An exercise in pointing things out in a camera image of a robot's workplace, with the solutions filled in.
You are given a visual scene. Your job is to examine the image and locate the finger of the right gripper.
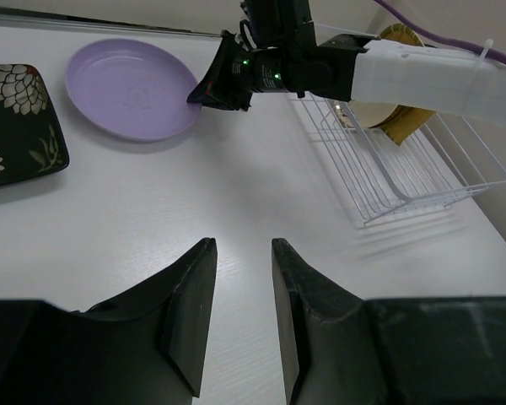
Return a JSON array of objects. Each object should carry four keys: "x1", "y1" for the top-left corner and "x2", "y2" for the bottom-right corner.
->
[{"x1": 186, "y1": 75, "x2": 219, "y2": 109}]

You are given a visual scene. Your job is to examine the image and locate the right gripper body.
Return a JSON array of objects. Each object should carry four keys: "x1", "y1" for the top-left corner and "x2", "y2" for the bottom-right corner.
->
[{"x1": 206, "y1": 1, "x2": 333, "y2": 111}]

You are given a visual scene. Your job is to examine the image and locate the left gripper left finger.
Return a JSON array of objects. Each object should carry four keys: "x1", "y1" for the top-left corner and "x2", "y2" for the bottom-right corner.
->
[{"x1": 47, "y1": 238, "x2": 218, "y2": 404}]

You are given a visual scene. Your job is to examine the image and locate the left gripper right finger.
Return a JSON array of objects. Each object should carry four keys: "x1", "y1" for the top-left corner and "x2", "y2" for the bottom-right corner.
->
[{"x1": 272, "y1": 239, "x2": 388, "y2": 404}]

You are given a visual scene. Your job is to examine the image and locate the lavender round plate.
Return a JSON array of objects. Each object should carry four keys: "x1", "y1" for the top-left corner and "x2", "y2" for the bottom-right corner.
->
[{"x1": 65, "y1": 39, "x2": 201, "y2": 143}]

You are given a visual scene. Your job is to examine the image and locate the cream plate black spot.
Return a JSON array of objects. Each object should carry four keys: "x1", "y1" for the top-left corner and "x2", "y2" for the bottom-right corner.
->
[{"x1": 348, "y1": 100, "x2": 398, "y2": 128}]

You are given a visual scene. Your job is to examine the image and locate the bamboo pattern square plate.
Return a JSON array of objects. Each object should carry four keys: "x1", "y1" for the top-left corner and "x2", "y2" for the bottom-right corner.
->
[{"x1": 379, "y1": 23, "x2": 424, "y2": 46}]

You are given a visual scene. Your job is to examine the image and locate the yellow brown patterned plate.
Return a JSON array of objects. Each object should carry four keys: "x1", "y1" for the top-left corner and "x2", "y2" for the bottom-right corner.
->
[{"x1": 379, "y1": 105, "x2": 436, "y2": 146}]

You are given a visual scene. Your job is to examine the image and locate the black floral square plate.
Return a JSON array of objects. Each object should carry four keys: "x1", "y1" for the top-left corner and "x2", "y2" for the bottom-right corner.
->
[{"x1": 0, "y1": 64, "x2": 70, "y2": 187}]

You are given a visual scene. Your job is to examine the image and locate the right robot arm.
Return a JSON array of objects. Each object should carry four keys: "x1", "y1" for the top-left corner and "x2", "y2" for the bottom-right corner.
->
[{"x1": 187, "y1": 1, "x2": 506, "y2": 127}]

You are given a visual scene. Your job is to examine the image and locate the white wire dish rack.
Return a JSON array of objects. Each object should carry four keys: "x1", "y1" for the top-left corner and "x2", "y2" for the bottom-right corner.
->
[{"x1": 289, "y1": 94, "x2": 506, "y2": 227}]

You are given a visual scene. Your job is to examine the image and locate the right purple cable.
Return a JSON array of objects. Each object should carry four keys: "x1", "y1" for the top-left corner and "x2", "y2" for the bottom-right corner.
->
[{"x1": 373, "y1": 0, "x2": 506, "y2": 73}]

